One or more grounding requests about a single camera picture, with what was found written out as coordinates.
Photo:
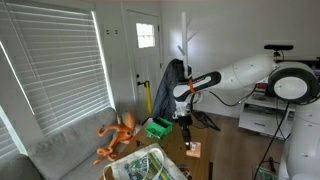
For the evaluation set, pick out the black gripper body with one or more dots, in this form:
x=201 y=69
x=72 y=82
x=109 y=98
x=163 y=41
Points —
x=187 y=121

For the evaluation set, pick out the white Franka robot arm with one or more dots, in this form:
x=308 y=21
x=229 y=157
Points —
x=246 y=70

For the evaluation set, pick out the wooden table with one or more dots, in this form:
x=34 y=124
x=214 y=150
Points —
x=173 y=146

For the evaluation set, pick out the green plastic bin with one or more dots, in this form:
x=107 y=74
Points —
x=156 y=130

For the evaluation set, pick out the red patterned pouch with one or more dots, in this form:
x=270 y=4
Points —
x=185 y=170

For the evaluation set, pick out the dark vest jacket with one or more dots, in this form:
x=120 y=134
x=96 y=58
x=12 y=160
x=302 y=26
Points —
x=166 y=93

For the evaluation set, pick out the yellow pole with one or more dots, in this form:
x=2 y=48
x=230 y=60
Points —
x=149 y=100

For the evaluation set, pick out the small black clip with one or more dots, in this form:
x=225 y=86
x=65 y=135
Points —
x=139 y=143

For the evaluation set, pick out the white printed tote bag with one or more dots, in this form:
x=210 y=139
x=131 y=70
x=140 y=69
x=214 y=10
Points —
x=133 y=166

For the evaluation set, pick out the orange octopus plush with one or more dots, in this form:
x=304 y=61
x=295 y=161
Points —
x=123 y=133

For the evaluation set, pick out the white door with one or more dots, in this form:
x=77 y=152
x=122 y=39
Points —
x=146 y=63

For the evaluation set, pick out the white shelf cabinet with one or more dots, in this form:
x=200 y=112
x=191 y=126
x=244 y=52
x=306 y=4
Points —
x=260 y=123

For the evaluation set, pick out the white coat rack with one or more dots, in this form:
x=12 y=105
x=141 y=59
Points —
x=184 y=40

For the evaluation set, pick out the green white box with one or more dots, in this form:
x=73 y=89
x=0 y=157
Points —
x=266 y=173

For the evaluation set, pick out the grey couch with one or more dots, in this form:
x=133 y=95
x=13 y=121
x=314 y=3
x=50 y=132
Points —
x=60 y=150

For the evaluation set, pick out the wide white window blind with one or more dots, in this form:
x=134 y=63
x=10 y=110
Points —
x=56 y=66

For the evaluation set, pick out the narrow white window blind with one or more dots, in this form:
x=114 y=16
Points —
x=6 y=140

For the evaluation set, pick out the black stereo camera bar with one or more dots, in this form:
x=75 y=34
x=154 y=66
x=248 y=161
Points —
x=278 y=47

